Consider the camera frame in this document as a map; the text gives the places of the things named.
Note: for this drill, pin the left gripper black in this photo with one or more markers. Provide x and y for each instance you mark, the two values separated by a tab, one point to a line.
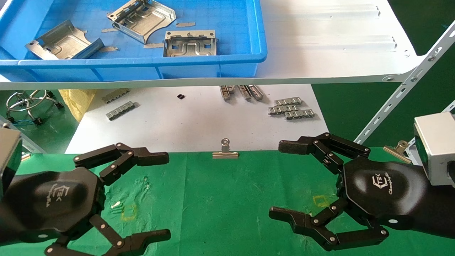
53	199

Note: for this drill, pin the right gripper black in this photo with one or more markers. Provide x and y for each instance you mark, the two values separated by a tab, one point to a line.
384	192

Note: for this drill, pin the stamped metal bracket part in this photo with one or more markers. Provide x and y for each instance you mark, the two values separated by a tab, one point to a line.
64	44
145	19
190	46

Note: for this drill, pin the green cloth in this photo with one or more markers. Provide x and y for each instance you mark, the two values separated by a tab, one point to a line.
213	213

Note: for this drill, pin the white board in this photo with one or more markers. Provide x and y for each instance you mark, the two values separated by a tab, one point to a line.
199	121

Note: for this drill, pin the brass binder clip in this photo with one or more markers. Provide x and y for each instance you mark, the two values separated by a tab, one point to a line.
396	153

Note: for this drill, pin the yellow plastic bag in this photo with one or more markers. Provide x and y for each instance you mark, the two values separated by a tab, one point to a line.
76	103

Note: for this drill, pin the chrome stool base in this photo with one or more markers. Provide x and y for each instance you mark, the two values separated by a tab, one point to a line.
59	105

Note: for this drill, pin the white metal shelf panel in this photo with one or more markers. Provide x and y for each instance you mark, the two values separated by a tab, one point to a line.
320	42

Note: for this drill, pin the brown tape strip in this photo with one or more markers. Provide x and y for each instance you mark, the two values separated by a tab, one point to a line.
108	49
153	45
185	24

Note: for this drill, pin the blue plastic bin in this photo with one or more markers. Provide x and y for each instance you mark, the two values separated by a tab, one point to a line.
231	35

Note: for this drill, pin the small metal clip rail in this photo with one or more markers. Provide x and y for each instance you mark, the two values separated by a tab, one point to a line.
256	92
115	96
244	92
300	114
121	110
282	109
231	89
288	101
224	93

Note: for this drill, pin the right wrist camera silver box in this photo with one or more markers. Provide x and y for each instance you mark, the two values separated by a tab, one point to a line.
435	145

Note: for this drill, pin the wrist camera silver box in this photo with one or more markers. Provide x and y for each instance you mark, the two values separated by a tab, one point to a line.
435	145
9	156

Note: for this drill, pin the left wrist camera silver box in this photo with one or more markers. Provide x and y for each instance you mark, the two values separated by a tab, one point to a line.
9	156

